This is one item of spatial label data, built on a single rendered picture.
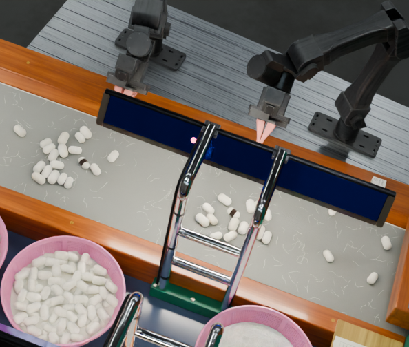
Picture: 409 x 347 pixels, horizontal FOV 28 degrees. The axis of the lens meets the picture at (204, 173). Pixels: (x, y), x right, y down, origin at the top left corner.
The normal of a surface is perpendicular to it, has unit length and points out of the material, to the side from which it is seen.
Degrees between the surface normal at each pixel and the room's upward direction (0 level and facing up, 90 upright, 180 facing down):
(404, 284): 0
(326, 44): 18
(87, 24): 0
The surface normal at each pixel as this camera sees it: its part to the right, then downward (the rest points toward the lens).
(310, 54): -0.15, -0.49
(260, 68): -0.67, -0.18
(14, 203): 0.15, -0.58
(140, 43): 0.00, 0.10
